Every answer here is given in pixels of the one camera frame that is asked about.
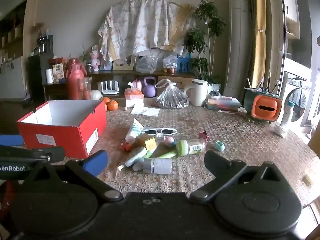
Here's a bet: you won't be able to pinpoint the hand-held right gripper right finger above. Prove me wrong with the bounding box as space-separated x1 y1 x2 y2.
189 151 290 203

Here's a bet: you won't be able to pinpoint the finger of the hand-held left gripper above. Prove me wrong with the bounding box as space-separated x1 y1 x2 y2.
0 134 25 147
0 145 66 180

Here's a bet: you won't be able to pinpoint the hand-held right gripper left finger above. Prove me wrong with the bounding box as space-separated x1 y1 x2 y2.
24 150 123 202

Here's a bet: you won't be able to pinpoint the green cap bottle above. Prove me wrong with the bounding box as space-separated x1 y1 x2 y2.
176 139 207 156

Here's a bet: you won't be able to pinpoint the red cardboard box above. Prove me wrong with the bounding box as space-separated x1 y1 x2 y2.
17 100 108 158

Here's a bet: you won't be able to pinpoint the white cream tube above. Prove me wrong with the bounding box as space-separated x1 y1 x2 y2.
125 118 144 143

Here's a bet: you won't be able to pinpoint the small yellow box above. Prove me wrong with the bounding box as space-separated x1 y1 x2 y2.
136 134 157 151

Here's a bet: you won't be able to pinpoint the pale squeeze tube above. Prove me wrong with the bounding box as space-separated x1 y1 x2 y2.
124 147 147 168

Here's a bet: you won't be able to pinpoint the stack of books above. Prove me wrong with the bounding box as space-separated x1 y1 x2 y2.
205 95 242 112

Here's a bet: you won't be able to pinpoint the white low cabinets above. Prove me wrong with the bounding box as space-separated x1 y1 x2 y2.
0 56 25 98

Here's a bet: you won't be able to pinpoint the black cabinet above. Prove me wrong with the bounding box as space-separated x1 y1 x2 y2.
27 54 54 100

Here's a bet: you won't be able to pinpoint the white pitcher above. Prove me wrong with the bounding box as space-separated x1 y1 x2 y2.
184 79 208 107

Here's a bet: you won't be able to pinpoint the white paper sheet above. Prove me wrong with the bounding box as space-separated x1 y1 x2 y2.
130 105 160 117

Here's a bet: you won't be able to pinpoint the orange and green desk organizer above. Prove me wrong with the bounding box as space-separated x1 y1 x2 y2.
244 72 283 124

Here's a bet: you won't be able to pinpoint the white router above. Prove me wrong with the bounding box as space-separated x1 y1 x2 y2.
99 81 118 95

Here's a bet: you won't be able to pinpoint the clear plastic jar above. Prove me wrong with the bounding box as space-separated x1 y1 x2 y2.
77 77 92 100

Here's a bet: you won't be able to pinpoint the orange tissue pack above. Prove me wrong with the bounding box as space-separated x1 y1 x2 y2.
124 82 145 108

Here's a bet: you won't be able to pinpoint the clear plastic bag dark contents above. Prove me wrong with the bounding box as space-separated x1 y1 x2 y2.
151 79 190 109

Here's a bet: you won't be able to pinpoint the printed cardboard box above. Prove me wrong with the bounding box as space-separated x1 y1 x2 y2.
52 64 65 83

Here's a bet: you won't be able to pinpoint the red thermos flask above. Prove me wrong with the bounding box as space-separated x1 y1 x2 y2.
65 58 87 100

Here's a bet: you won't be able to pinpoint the white bottle teal cap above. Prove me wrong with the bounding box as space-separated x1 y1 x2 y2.
280 100 295 127

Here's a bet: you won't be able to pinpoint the purple kettlebell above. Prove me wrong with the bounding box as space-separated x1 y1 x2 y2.
141 76 157 97

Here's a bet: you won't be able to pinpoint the wooden low bench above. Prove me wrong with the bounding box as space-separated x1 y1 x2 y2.
44 70 200 100

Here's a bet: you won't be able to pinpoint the coffee machine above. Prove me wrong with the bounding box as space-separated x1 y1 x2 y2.
35 35 53 54

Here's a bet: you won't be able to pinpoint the washing machine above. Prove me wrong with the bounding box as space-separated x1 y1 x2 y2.
280 71 313 133

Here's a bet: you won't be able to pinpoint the pink doll figurine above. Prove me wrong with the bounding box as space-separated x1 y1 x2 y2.
90 45 101 72

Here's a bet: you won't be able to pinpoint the small potted plant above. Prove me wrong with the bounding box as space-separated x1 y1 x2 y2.
80 46 92 72

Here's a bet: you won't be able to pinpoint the clear plastic bag with toy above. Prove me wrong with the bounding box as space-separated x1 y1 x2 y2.
162 55 179 74

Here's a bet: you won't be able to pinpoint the grey plastic bag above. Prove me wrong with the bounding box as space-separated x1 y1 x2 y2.
135 49 163 74

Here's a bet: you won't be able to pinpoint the dried flower vase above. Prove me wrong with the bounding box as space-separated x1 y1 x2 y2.
32 22 44 38

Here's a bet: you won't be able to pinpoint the white standing air conditioner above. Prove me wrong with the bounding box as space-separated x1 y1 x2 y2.
223 0 253 98

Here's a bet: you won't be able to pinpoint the yellow curtain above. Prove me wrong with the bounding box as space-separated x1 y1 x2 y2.
250 0 273 95

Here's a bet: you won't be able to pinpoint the tall potted plant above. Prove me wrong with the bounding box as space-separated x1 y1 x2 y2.
184 0 227 85

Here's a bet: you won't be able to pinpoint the floral cloth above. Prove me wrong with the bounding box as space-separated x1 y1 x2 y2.
97 0 198 63

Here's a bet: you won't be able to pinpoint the white frame sunglasses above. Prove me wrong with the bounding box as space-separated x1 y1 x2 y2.
141 127 178 137

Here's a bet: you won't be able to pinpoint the wooden picture frame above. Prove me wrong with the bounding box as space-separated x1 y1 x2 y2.
112 55 135 71

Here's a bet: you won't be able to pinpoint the wooden wall shelf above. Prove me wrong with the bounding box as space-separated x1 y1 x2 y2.
0 0 28 55

